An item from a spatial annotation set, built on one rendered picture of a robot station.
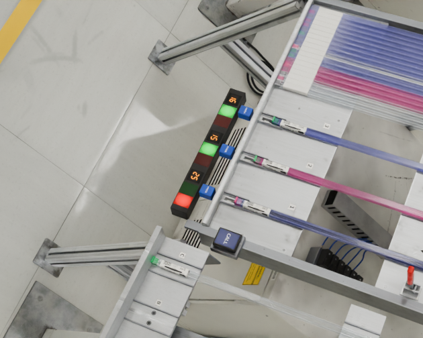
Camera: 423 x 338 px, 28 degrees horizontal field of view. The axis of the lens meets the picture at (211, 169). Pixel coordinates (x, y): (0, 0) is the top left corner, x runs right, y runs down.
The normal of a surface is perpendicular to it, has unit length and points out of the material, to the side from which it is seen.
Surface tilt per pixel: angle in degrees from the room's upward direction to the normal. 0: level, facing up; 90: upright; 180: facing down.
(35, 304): 0
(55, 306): 0
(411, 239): 47
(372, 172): 0
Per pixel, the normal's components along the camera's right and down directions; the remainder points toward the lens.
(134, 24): 0.61, -0.11
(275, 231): -0.08, -0.49
